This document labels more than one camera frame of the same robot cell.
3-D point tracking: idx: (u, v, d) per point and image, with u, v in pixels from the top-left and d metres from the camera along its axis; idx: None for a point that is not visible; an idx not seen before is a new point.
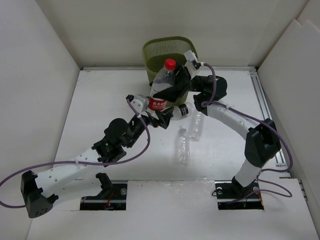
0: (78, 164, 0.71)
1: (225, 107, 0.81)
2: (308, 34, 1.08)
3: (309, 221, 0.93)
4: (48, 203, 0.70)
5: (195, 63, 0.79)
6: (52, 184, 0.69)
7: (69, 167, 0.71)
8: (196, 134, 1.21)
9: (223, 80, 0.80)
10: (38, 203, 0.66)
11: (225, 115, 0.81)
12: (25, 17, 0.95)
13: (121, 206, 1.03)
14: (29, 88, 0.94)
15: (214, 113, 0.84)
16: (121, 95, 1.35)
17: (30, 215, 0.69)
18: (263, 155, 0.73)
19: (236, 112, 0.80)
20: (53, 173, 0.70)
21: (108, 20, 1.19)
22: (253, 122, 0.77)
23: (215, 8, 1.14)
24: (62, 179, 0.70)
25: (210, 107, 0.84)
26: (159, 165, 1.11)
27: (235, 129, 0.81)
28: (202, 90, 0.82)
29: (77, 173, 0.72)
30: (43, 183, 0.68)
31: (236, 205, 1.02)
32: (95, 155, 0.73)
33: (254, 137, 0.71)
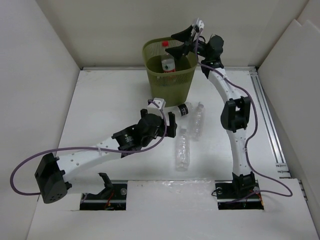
0: (100, 151, 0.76)
1: (222, 76, 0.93)
2: (309, 34, 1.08)
3: (309, 221, 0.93)
4: (64, 188, 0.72)
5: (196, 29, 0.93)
6: (74, 167, 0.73)
7: (91, 153, 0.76)
8: (197, 134, 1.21)
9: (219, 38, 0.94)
10: (59, 186, 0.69)
11: (219, 82, 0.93)
12: (25, 17, 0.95)
13: (121, 206, 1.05)
14: (28, 88, 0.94)
15: (213, 78, 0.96)
16: (120, 95, 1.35)
17: (46, 199, 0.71)
18: (232, 123, 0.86)
19: (228, 83, 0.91)
20: (74, 157, 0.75)
21: (108, 21, 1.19)
22: (235, 96, 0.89)
23: (215, 9, 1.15)
24: (84, 164, 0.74)
25: (211, 72, 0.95)
26: (159, 165, 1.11)
27: (221, 96, 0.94)
28: (204, 52, 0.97)
29: (97, 159, 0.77)
30: (65, 166, 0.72)
31: (235, 206, 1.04)
32: (115, 143, 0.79)
33: (231, 106, 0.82)
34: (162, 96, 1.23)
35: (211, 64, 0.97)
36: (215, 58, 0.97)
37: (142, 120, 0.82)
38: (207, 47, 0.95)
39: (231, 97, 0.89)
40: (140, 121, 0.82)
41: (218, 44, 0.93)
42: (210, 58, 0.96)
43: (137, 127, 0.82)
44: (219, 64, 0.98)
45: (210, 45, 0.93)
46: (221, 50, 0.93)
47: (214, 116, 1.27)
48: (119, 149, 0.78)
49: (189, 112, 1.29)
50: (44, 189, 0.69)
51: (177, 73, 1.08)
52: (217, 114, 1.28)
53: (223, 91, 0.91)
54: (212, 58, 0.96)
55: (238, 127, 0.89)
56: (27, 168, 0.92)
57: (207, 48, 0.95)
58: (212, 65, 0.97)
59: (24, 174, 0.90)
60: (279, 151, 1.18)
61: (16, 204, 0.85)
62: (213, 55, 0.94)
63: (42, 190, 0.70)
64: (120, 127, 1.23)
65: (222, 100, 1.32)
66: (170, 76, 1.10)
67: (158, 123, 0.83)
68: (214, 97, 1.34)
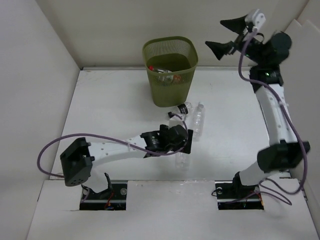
0: (129, 146, 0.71)
1: (278, 101, 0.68)
2: (309, 34, 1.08)
3: (309, 221, 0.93)
4: (86, 175, 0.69)
5: (249, 25, 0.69)
6: (102, 156, 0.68)
7: (120, 146, 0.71)
8: (196, 134, 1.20)
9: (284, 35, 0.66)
10: (85, 170, 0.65)
11: (271, 109, 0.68)
12: (26, 17, 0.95)
13: (121, 206, 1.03)
14: (29, 88, 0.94)
15: (262, 98, 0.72)
16: (120, 95, 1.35)
17: (68, 181, 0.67)
18: (274, 166, 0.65)
19: (284, 114, 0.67)
20: (105, 146, 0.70)
21: (108, 21, 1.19)
22: (291, 135, 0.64)
23: (215, 8, 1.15)
24: (113, 154, 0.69)
25: (262, 89, 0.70)
26: (159, 165, 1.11)
27: (268, 126, 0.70)
28: (260, 56, 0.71)
29: (125, 153, 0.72)
30: (95, 152, 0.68)
31: (235, 206, 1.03)
32: (143, 143, 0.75)
33: (280, 151, 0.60)
34: (163, 96, 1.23)
35: (265, 75, 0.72)
36: (272, 68, 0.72)
37: (173, 127, 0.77)
38: (264, 49, 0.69)
39: (285, 135, 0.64)
40: (171, 127, 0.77)
41: (282, 47, 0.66)
42: (267, 65, 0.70)
43: (166, 132, 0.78)
44: (277, 76, 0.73)
45: (270, 45, 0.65)
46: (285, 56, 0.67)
47: (214, 116, 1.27)
48: (146, 149, 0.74)
49: (189, 112, 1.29)
50: (70, 172, 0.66)
51: (177, 73, 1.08)
52: (217, 114, 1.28)
53: (274, 122, 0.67)
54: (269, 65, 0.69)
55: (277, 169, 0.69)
56: (27, 168, 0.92)
57: (264, 51, 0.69)
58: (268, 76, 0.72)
59: (25, 174, 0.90)
60: None
61: (16, 205, 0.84)
62: (273, 60, 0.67)
63: (67, 172, 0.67)
64: (120, 127, 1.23)
65: (222, 100, 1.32)
66: (170, 75, 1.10)
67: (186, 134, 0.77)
68: (214, 97, 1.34)
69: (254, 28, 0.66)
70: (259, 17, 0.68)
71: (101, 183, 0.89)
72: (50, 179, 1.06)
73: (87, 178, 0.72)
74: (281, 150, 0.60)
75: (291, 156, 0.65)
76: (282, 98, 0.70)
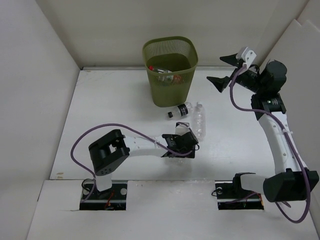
0: (156, 144, 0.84)
1: (281, 129, 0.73)
2: (309, 34, 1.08)
3: (309, 221, 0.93)
4: (116, 165, 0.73)
5: (239, 61, 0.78)
6: (135, 148, 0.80)
7: (149, 142, 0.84)
8: (200, 134, 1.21)
9: (280, 64, 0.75)
10: (119, 161, 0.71)
11: (275, 136, 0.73)
12: (25, 17, 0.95)
13: (121, 206, 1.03)
14: (29, 88, 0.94)
15: (265, 124, 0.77)
16: (121, 95, 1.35)
17: (98, 170, 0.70)
18: (280, 197, 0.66)
19: (288, 142, 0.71)
20: (136, 141, 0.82)
21: (108, 20, 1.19)
22: (296, 165, 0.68)
23: (215, 9, 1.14)
24: (142, 149, 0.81)
25: (265, 116, 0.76)
26: (160, 165, 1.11)
27: (274, 154, 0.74)
28: (259, 85, 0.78)
29: (151, 149, 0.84)
30: (129, 144, 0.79)
31: (236, 206, 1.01)
32: (164, 142, 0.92)
33: (286, 180, 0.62)
34: (163, 96, 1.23)
35: (268, 102, 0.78)
36: (273, 95, 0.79)
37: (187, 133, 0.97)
38: (261, 77, 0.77)
39: (290, 164, 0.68)
40: (186, 133, 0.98)
41: (279, 72, 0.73)
42: (267, 93, 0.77)
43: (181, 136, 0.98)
44: (278, 104, 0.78)
45: (267, 71, 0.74)
46: (284, 79, 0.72)
47: (214, 116, 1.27)
48: (167, 147, 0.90)
49: (189, 112, 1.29)
50: (103, 161, 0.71)
51: (177, 73, 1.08)
52: (218, 114, 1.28)
53: (279, 150, 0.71)
54: (269, 92, 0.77)
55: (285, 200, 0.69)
56: (27, 168, 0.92)
57: (261, 79, 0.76)
58: (270, 103, 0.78)
59: (25, 174, 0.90)
60: None
61: (17, 205, 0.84)
62: (272, 85, 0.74)
63: (100, 160, 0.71)
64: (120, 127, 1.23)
65: (222, 100, 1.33)
66: (170, 75, 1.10)
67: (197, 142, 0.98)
68: (214, 97, 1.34)
69: (244, 65, 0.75)
70: (248, 53, 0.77)
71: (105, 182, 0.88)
72: (50, 179, 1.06)
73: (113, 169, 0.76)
74: (287, 181, 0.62)
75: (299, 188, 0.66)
76: (286, 126, 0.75)
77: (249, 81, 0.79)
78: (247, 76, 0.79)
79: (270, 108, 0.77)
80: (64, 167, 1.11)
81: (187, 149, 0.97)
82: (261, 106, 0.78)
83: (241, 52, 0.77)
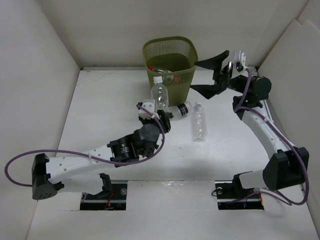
0: (90, 159, 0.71)
1: (262, 118, 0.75)
2: (309, 34, 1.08)
3: (309, 221, 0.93)
4: (53, 189, 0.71)
5: (238, 65, 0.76)
6: (60, 172, 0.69)
7: (81, 160, 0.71)
8: (201, 134, 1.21)
9: (267, 81, 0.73)
10: (44, 187, 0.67)
11: (259, 126, 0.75)
12: (25, 17, 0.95)
13: (121, 206, 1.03)
14: (28, 87, 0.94)
15: (249, 120, 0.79)
16: (121, 95, 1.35)
17: (33, 197, 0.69)
18: (281, 183, 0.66)
19: (272, 128, 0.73)
20: (64, 162, 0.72)
21: (109, 20, 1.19)
22: (285, 146, 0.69)
23: (215, 9, 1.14)
24: (70, 170, 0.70)
25: (246, 113, 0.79)
26: (159, 165, 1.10)
27: (264, 144, 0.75)
28: (242, 90, 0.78)
29: (86, 167, 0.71)
30: (52, 168, 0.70)
31: (235, 206, 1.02)
32: (108, 153, 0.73)
33: (280, 162, 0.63)
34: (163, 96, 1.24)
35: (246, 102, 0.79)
36: None
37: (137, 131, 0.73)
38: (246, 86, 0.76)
39: (280, 146, 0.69)
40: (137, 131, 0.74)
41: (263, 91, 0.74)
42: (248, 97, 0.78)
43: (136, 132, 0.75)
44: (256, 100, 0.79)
45: (253, 90, 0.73)
46: (266, 92, 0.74)
47: (214, 116, 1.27)
48: (111, 160, 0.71)
49: (189, 112, 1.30)
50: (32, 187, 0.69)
51: (177, 73, 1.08)
52: (217, 114, 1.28)
53: (266, 138, 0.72)
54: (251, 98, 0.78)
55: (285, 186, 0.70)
56: (26, 168, 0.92)
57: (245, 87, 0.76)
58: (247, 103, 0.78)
59: (25, 174, 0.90)
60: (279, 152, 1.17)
61: (16, 205, 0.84)
62: (255, 101, 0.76)
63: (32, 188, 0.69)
64: (120, 126, 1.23)
65: (222, 100, 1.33)
66: (170, 76, 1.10)
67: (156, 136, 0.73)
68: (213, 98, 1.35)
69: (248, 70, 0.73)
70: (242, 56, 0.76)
71: (92, 185, 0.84)
72: None
73: (58, 190, 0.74)
74: (281, 160, 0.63)
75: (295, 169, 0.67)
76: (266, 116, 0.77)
77: (237, 86, 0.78)
78: (236, 79, 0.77)
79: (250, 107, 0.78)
80: None
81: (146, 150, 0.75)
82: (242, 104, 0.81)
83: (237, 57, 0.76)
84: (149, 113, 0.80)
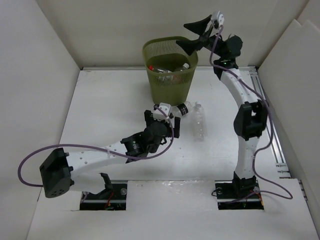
0: (109, 153, 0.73)
1: (236, 77, 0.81)
2: (308, 34, 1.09)
3: (309, 221, 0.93)
4: (68, 185, 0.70)
5: (215, 23, 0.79)
6: (82, 165, 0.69)
7: (100, 154, 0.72)
8: (201, 134, 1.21)
9: (237, 38, 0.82)
10: (64, 182, 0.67)
11: (233, 84, 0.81)
12: (25, 17, 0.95)
13: (121, 206, 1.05)
14: (29, 88, 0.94)
15: (225, 79, 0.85)
16: (121, 95, 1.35)
17: (47, 192, 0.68)
18: (246, 129, 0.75)
19: (243, 85, 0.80)
20: (84, 155, 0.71)
21: (108, 20, 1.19)
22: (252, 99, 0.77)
23: (215, 8, 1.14)
24: (92, 164, 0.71)
25: (224, 72, 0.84)
26: (159, 165, 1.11)
27: (234, 98, 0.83)
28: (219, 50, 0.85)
29: (105, 161, 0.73)
30: (74, 162, 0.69)
31: (235, 206, 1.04)
32: (123, 149, 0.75)
33: (246, 111, 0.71)
34: (162, 96, 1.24)
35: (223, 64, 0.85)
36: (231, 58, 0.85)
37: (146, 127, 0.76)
38: (223, 47, 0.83)
39: (247, 99, 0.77)
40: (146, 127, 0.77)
41: (235, 47, 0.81)
42: (224, 58, 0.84)
43: (148, 128, 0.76)
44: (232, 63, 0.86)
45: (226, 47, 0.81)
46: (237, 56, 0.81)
47: (214, 116, 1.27)
48: (127, 154, 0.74)
49: (189, 112, 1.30)
50: (48, 183, 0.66)
51: (177, 73, 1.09)
52: (218, 114, 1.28)
53: (237, 93, 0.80)
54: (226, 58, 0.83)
55: (253, 134, 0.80)
56: (27, 168, 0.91)
57: (223, 48, 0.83)
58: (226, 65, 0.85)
59: (24, 173, 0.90)
60: (279, 151, 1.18)
61: (16, 205, 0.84)
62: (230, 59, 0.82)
63: (47, 183, 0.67)
64: (120, 127, 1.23)
65: (223, 100, 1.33)
66: (170, 76, 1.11)
67: (164, 132, 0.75)
68: (213, 97, 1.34)
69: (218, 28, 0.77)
70: (221, 17, 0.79)
71: (95, 184, 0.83)
72: None
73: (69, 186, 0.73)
74: (247, 110, 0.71)
75: (258, 119, 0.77)
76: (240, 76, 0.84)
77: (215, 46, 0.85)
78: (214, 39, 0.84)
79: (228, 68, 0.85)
80: None
81: (153, 147, 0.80)
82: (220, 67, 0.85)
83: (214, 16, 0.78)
84: (165, 115, 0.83)
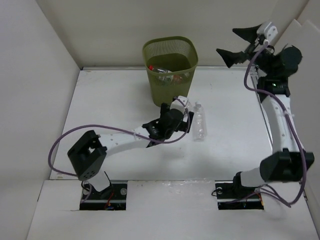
0: (135, 136, 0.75)
1: (283, 111, 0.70)
2: (308, 34, 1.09)
3: (309, 221, 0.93)
4: (99, 166, 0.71)
5: (261, 37, 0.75)
6: (113, 146, 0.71)
7: (127, 136, 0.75)
8: (201, 134, 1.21)
9: (295, 49, 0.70)
10: (98, 162, 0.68)
11: (277, 118, 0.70)
12: (25, 17, 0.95)
13: (121, 206, 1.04)
14: (29, 88, 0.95)
15: (268, 107, 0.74)
16: (121, 95, 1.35)
17: (80, 174, 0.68)
18: (273, 176, 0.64)
19: (289, 124, 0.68)
20: (114, 137, 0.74)
21: (109, 20, 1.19)
22: (294, 145, 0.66)
23: (216, 8, 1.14)
24: (122, 144, 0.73)
25: (268, 98, 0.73)
26: (159, 165, 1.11)
27: (275, 134, 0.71)
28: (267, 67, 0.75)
29: (132, 143, 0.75)
30: (106, 143, 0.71)
31: (236, 206, 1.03)
32: (146, 132, 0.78)
33: (282, 159, 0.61)
34: (162, 96, 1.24)
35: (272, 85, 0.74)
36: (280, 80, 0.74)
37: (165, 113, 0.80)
38: (274, 61, 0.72)
39: (288, 144, 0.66)
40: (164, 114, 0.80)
41: (291, 60, 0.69)
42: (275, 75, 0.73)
43: (167, 114, 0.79)
44: (283, 87, 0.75)
45: (280, 59, 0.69)
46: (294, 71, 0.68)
47: (215, 116, 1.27)
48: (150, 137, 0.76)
49: None
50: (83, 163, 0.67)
51: (177, 73, 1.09)
52: (218, 114, 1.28)
53: (278, 130, 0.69)
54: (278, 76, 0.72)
55: (279, 181, 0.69)
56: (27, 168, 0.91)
57: (274, 63, 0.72)
58: (275, 87, 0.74)
59: (24, 173, 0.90)
60: None
61: (16, 205, 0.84)
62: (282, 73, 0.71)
63: (79, 166, 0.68)
64: (120, 127, 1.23)
65: (223, 100, 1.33)
66: (170, 76, 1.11)
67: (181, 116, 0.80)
68: (213, 97, 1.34)
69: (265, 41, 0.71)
70: (271, 30, 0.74)
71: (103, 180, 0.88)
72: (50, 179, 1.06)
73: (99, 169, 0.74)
74: (282, 158, 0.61)
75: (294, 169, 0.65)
76: (289, 109, 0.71)
77: (261, 61, 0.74)
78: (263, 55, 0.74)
79: (275, 91, 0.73)
80: (64, 167, 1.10)
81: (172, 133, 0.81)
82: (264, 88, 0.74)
83: (265, 27, 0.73)
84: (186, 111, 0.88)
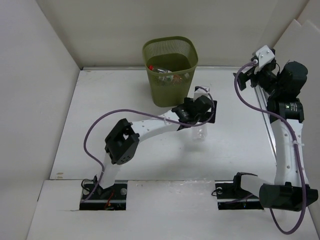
0: (165, 121, 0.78)
1: (292, 139, 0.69)
2: (308, 34, 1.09)
3: (309, 221, 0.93)
4: (133, 152, 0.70)
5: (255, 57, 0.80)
6: (145, 132, 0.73)
7: (158, 122, 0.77)
8: (201, 134, 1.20)
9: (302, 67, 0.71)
10: (132, 148, 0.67)
11: (284, 147, 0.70)
12: (25, 17, 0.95)
13: (121, 206, 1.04)
14: (29, 88, 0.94)
15: (276, 130, 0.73)
16: (121, 95, 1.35)
17: (118, 160, 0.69)
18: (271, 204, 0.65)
19: (296, 158, 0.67)
20: (145, 124, 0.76)
21: (109, 21, 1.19)
22: (297, 179, 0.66)
23: (215, 8, 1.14)
24: (153, 130, 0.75)
25: (279, 122, 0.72)
26: (159, 165, 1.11)
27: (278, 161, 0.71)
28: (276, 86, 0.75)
29: (162, 128, 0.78)
30: (138, 129, 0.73)
31: (236, 206, 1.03)
32: (175, 116, 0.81)
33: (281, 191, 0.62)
34: (162, 96, 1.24)
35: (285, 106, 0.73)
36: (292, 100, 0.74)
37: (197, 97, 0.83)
38: (280, 76, 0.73)
39: (292, 177, 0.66)
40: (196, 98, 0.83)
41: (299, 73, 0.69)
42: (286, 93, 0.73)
43: (198, 99, 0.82)
44: (298, 110, 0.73)
45: (285, 70, 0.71)
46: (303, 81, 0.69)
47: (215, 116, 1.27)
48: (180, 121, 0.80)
49: None
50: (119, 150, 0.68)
51: (177, 73, 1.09)
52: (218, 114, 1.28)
53: (283, 160, 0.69)
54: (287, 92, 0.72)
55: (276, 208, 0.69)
56: (27, 167, 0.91)
57: (280, 78, 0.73)
58: (289, 108, 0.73)
59: (25, 173, 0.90)
60: None
61: (17, 205, 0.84)
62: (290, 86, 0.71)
63: (116, 153, 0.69)
64: None
65: (224, 100, 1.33)
66: (170, 76, 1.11)
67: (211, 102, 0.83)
68: (213, 97, 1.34)
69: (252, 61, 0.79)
70: (265, 51, 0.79)
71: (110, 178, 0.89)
72: (50, 179, 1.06)
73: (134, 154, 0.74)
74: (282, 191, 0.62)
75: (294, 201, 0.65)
76: (298, 137, 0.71)
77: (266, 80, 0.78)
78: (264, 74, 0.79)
79: (287, 111, 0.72)
80: (64, 168, 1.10)
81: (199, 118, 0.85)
82: (277, 109, 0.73)
83: (259, 50, 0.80)
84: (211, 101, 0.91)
